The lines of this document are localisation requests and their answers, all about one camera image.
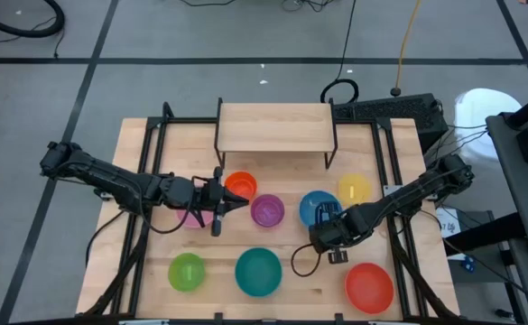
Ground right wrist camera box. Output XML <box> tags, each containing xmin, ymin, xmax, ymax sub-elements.
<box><xmin>328</xmin><ymin>247</ymin><xmax>349</xmax><ymax>265</ymax></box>

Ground blue plastic bowl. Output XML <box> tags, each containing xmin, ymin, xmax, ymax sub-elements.
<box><xmin>298</xmin><ymin>190</ymin><xmax>344</xmax><ymax>228</ymax></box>

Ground thick black hose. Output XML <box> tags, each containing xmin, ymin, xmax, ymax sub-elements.
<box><xmin>0</xmin><ymin>0</ymin><xmax>66</xmax><ymax>40</ymax></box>

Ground small yellow plastic bowl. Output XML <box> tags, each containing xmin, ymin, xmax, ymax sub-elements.
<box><xmin>338</xmin><ymin>173</ymin><xmax>373</xmax><ymax>209</ymax></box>

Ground large teal plastic bowl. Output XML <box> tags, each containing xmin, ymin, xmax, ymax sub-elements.
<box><xmin>234</xmin><ymin>246</ymin><xmax>283</xmax><ymax>298</ymax></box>

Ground small green plastic bowl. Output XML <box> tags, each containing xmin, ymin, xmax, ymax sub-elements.
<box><xmin>167</xmin><ymin>252</ymin><xmax>207</xmax><ymax>293</ymax></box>

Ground black looped floor cable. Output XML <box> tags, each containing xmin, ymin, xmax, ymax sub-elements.
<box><xmin>320</xmin><ymin>0</ymin><xmax>360</xmax><ymax>104</ymax></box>

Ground small purple plastic bowl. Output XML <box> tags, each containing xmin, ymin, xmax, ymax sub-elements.
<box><xmin>250</xmin><ymin>193</ymin><xmax>286</xmax><ymax>228</ymax></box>

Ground black metal table frame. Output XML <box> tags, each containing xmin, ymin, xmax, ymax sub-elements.
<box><xmin>82</xmin><ymin>101</ymin><xmax>461</xmax><ymax>325</ymax></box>

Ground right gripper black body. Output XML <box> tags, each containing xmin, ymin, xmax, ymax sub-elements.
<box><xmin>308</xmin><ymin>218</ymin><xmax>353</xmax><ymax>254</ymax></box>

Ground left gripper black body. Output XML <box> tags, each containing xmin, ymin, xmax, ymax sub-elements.
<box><xmin>172</xmin><ymin>166</ymin><xmax>228</xmax><ymax>238</ymax></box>

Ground small orange plastic bowl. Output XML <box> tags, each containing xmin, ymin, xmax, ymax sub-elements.
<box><xmin>223</xmin><ymin>170</ymin><xmax>258</xmax><ymax>202</ymax></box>

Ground wooden shelf black metal legs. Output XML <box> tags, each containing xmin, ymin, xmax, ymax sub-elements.
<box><xmin>213</xmin><ymin>97</ymin><xmax>339</xmax><ymax>171</ymax></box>

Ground yellow cable with black plug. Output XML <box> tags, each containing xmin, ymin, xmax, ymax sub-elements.
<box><xmin>389</xmin><ymin>0</ymin><xmax>423</xmax><ymax>98</ymax></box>

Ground white paper sheet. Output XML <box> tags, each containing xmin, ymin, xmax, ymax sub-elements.
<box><xmin>435</xmin><ymin>206</ymin><xmax>462</xmax><ymax>239</ymax></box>

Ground pink plastic bowl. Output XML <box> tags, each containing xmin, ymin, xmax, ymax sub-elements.
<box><xmin>175</xmin><ymin>207</ymin><xmax>215</xmax><ymax>230</ymax></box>

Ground white round bin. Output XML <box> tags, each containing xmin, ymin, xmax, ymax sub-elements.
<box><xmin>453</xmin><ymin>88</ymin><xmax>524</xmax><ymax>163</ymax></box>

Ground large red plastic bowl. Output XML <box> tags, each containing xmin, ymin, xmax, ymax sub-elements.
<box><xmin>344</xmin><ymin>262</ymin><xmax>395</xmax><ymax>316</ymax></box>

